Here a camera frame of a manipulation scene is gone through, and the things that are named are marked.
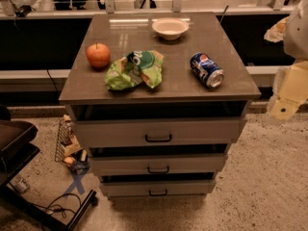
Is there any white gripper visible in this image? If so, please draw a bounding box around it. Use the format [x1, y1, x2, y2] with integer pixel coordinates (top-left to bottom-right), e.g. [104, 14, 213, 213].
[264, 0, 308, 120]

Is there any blue pepsi can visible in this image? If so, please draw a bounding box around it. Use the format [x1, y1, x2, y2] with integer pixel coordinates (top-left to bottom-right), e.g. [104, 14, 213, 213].
[190, 52, 224, 89]

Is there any metal railing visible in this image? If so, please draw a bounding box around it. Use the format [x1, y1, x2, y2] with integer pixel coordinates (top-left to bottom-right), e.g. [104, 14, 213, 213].
[0, 0, 308, 17]

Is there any white bowl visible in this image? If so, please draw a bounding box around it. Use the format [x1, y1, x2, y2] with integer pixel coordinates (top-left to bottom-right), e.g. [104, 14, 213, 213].
[152, 18, 189, 40]

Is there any grey drawer cabinet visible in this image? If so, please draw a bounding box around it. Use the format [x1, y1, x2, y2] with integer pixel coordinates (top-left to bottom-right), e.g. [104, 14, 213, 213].
[60, 13, 260, 198]

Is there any green chip bag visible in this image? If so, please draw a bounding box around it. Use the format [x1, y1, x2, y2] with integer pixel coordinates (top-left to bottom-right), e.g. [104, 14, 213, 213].
[105, 50, 164, 90]

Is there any red apple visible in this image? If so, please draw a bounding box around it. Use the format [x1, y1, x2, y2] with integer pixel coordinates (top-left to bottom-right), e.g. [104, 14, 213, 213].
[86, 43, 111, 68]

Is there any black cart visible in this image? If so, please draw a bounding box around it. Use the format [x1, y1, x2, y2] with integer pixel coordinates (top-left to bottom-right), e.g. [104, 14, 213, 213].
[0, 105, 97, 231]

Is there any top drawer with handle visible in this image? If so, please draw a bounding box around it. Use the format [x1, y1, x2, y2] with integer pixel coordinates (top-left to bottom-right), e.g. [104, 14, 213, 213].
[72, 117, 246, 147]

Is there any drawer with handle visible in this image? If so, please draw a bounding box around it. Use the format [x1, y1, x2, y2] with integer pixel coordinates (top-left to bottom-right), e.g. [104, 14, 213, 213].
[90, 154, 225, 176]
[100, 180, 216, 197]
[72, 117, 246, 147]

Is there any middle drawer with handle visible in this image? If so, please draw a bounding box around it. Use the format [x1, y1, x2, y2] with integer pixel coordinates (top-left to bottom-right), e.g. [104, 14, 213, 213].
[90, 154, 225, 176]

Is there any bottom drawer with handle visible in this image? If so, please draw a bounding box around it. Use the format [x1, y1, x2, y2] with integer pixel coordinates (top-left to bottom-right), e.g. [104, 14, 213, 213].
[100, 180, 216, 197]

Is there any wire basket with snacks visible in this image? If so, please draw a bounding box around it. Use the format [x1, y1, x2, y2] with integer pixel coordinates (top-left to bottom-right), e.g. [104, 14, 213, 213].
[55, 115, 90, 172]

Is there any black floor cable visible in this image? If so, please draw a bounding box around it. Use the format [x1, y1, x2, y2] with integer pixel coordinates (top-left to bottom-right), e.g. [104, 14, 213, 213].
[32, 192, 83, 219]

